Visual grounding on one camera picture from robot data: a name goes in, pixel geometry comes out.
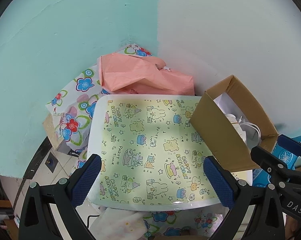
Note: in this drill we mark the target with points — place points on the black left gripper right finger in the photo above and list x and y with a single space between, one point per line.
237 195

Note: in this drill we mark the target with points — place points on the yellow cartoon patterned tray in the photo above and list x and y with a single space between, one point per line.
152 157

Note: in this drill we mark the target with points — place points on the floral patterned cloth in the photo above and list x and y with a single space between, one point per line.
68 123

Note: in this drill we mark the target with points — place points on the brown cardboard box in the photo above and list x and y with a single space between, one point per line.
231 96

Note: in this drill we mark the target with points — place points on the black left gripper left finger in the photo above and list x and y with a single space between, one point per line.
37 220

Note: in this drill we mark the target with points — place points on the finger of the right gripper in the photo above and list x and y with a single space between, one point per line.
289 144
276 168

